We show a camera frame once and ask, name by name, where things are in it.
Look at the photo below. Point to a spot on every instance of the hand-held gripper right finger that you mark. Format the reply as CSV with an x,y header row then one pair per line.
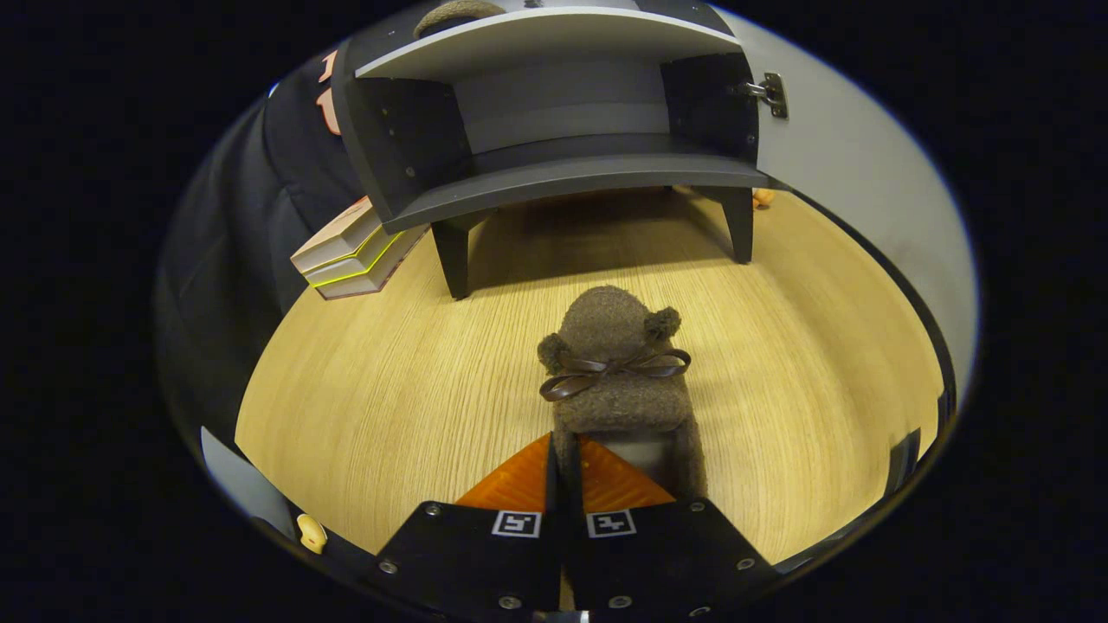
x,y
658,554

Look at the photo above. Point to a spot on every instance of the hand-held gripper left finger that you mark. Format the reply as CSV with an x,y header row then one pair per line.
x,y
485,554

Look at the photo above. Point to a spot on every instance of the brown fuzzy shoe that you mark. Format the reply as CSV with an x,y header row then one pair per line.
x,y
615,398
459,13

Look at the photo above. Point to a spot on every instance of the dark grey shoe cabinet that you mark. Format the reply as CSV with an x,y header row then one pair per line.
x,y
563,177

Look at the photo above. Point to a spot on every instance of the metal door hinge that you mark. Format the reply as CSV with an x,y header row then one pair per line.
x,y
770,93

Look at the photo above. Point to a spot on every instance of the small yellow object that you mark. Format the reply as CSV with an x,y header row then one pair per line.
x,y
312,532

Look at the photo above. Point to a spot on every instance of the red edged book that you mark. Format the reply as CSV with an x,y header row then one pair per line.
x,y
372,279

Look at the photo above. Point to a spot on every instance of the yellow edged book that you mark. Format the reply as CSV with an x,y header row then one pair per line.
x,y
363,264

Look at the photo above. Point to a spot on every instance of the small orange object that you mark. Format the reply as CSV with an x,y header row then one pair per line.
x,y
762,197

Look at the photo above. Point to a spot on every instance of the black backdrop cloth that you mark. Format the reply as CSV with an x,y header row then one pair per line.
x,y
225,260

